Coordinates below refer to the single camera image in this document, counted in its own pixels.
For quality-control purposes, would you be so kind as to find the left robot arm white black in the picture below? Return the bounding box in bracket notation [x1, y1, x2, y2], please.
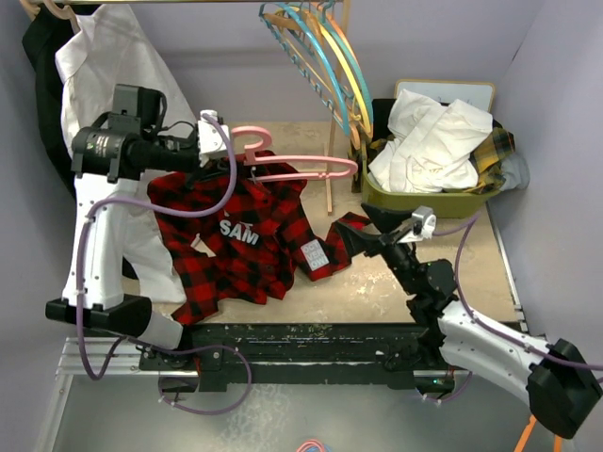
[45, 84, 199, 369]

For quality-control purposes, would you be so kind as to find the black hanging garment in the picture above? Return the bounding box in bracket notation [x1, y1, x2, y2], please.
[22, 3, 142, 279]

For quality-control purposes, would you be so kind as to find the white hanging shirt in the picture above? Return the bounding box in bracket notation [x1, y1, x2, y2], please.
[56, 5, 194, 308]

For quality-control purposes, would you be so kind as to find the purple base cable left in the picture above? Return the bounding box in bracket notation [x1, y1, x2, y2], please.
[156, 343, 254, 416]

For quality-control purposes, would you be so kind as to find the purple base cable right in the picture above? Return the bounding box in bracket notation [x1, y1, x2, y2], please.
[416, 371, 473, 408]

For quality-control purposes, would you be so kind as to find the pink plastic hanger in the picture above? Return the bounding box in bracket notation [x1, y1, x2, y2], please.
[231, 125, 358, 183]

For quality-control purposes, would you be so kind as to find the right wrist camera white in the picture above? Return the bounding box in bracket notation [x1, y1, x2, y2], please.
[400, 206, 437, 243]

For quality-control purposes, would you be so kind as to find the aluminium rail frame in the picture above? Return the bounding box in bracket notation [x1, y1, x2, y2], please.
[55, 206, 566, 425]

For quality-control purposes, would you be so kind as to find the orange plastic hanger on rack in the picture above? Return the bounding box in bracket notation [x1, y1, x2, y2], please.
[261, 0, 364, 152]

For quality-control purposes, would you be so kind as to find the grey blue garment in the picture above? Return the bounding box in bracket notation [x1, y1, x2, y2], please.
[500, 153, 530, 191]

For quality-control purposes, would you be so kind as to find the white shirt in basket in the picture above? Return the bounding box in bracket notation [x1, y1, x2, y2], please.
[368, 89, 493, 193]

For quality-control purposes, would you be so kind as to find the yellow plaid shirt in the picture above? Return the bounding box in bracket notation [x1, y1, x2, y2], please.
[465, 127, 515, 194]

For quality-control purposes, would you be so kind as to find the green laundry basket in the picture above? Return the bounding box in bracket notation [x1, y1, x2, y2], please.
[348, 145, 498, 218]

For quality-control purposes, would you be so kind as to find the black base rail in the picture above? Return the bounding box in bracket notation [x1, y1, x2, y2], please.
[139, 323, 462, 398]

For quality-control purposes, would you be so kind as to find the orange hanger on floor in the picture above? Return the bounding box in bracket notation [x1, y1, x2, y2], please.
[513, 415, 563, 452]

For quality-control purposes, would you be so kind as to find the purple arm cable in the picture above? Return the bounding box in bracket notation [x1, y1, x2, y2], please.
[74, 112, 238, 381]
[431, 209, 603, 373]

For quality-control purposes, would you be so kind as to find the wooden clothes rack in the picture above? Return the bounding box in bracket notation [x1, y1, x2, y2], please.
[129, 1, 341, 155]

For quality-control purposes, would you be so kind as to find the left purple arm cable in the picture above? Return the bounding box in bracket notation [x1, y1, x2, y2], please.
[74, 112, 238, 381]

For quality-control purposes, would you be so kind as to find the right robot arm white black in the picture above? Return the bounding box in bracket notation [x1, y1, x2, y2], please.
[335, 203, 602, 439]

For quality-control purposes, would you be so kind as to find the yellow plastic hanger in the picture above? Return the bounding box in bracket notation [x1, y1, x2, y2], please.
[293, 2, 374, 142]

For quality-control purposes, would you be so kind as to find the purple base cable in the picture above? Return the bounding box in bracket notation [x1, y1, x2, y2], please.
[416, 371, 473, 408]
[156, 343, 254, 416]

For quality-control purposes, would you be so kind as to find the teal plastic hanger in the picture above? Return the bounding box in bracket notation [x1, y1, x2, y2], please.
[300, 1, 373, 135]

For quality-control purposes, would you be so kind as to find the blue plastic hanger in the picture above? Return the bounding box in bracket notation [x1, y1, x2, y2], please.
[257, 1, 358, 137]

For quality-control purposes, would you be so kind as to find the red black plaid shirt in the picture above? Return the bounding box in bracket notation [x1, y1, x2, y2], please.
[155, 164, 351, 325]

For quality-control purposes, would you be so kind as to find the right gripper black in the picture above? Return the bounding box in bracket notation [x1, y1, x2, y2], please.
[334, 203, 418, 296]

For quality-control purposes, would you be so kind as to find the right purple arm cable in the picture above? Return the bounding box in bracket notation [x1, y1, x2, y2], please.
[431, 209, 603, 373]

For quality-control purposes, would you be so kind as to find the pink blue hangers bottom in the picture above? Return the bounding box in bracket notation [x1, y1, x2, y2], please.
[296, 439, 332, 452]

